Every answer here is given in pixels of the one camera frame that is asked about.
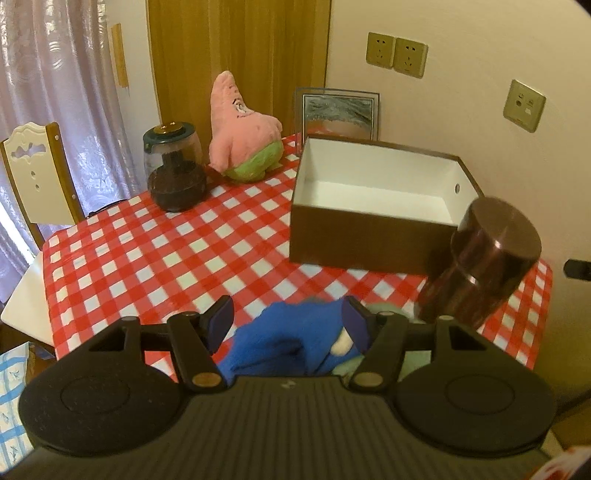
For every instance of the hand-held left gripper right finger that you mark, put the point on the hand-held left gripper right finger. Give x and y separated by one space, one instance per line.
358 325

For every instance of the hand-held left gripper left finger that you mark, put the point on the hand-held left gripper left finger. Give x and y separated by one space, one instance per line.
220 321

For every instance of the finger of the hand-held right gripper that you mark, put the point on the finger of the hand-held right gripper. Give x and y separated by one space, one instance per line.
579 270

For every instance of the brown cardboard box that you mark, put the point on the brown cardboard box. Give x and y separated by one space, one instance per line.
369 240

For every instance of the red white checked tablecloth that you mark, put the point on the red white checked tablecloth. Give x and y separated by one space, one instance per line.
161 258

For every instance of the brown metal thermos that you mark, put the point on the brown metal thermos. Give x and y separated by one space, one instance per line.
485 258

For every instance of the glass jar with dark contents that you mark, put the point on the glass jar with dark contents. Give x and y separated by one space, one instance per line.
175 180

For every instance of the pink starfish plush toy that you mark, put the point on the pink starfish plush toy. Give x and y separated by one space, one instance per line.
240 134

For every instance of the red white paper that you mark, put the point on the red white paper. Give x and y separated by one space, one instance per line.
568 464

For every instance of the framed picture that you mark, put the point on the framed picture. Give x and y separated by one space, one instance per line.
339 110

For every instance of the blue white patterned cloth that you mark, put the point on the blue white patterned cloth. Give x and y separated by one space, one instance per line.
11 397

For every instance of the cream wooden chair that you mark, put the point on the cream wooden chair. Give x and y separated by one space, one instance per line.
39 184

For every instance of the wooden door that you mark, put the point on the wooden door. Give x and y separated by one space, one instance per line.
240 41

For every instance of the pale purple curtain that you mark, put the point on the pale purple curtain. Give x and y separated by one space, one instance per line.
55 69

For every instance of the beige wall socket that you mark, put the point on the beige wall socket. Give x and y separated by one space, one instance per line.
410 57
381 48

